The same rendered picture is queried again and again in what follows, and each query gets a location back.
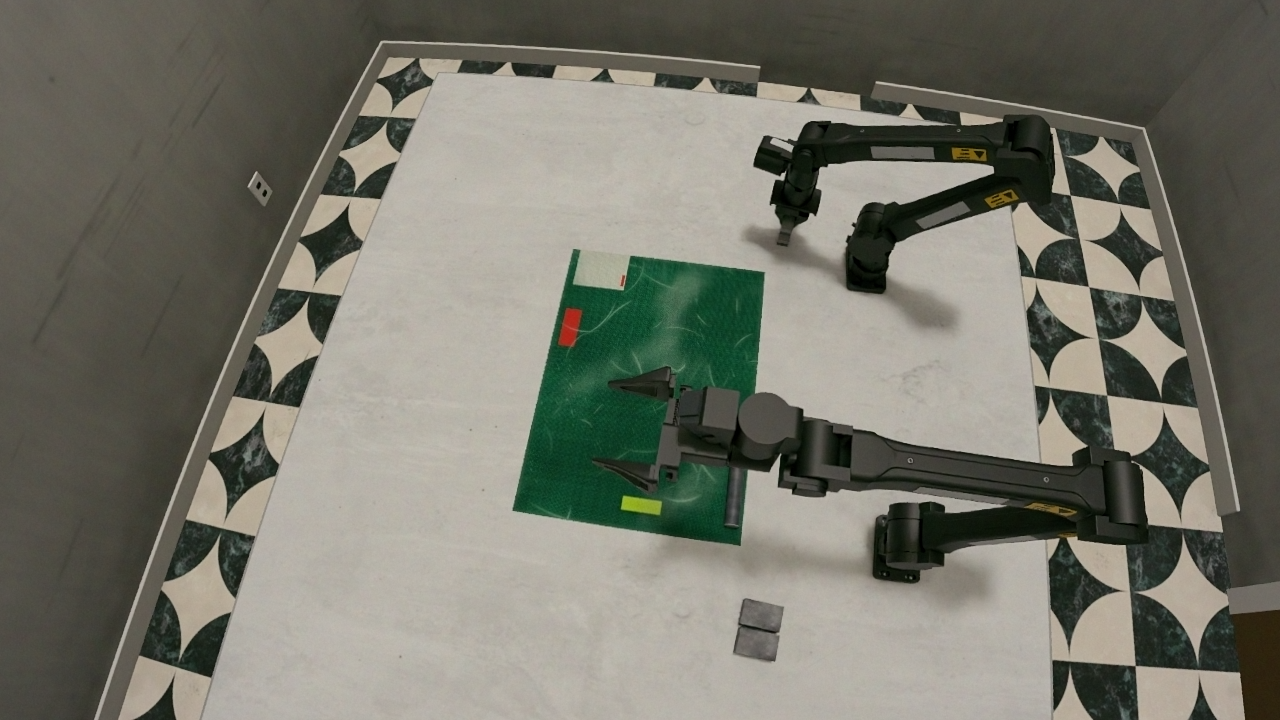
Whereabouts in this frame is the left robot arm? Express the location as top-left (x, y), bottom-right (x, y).
top-left (678, 386), bottom-right (1149, 584)

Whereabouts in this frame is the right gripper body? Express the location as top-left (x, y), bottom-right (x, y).
top-left (769, 176), bottom-right (822, 219)

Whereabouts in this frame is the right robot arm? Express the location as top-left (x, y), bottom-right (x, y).
top-left (753, 115), bottom-right (1056, 293)

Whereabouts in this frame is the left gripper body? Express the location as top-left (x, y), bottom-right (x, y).
top-left (652, 374), bottom-right (692, 492)

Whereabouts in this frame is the green mat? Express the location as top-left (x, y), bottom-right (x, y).
top-left (512, 249), bottom-right (765, 546)

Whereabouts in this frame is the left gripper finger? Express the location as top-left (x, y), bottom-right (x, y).
top-left (608, 366), bottom-right (671, 402)
top-left (593, 457), bottom-right (655, 495)

